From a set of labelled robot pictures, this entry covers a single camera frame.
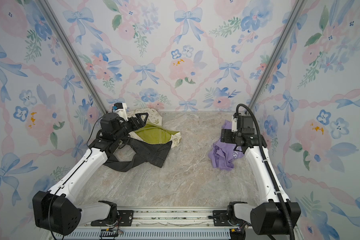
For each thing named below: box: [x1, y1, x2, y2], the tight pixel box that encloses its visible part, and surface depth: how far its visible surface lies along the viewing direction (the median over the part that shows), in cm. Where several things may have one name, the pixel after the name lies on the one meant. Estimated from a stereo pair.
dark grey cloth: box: [104, 137, 173, 172], surface depth 93 cm
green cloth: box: [134, 122, 180, 145], surface depth 99 cm
